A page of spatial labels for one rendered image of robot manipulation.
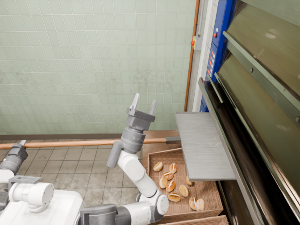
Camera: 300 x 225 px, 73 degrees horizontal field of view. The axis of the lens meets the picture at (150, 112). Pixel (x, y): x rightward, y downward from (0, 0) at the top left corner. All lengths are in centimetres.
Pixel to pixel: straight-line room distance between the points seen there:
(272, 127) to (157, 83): 170
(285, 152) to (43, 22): 223
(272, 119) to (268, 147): 11
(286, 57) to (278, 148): 32
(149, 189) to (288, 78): 65
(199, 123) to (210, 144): 19
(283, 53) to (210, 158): 63
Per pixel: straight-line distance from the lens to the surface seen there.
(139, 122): 76
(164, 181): 172
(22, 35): 254
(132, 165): 77
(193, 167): 114
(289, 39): 89
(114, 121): 279
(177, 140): 122
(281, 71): 85
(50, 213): 81
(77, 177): 268
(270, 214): 82
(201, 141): 128
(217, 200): 148
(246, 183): 82
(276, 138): 90
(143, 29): 219
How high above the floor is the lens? 207
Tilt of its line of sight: 37 degrees down
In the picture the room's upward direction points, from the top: 1 degrees counter-clockwise
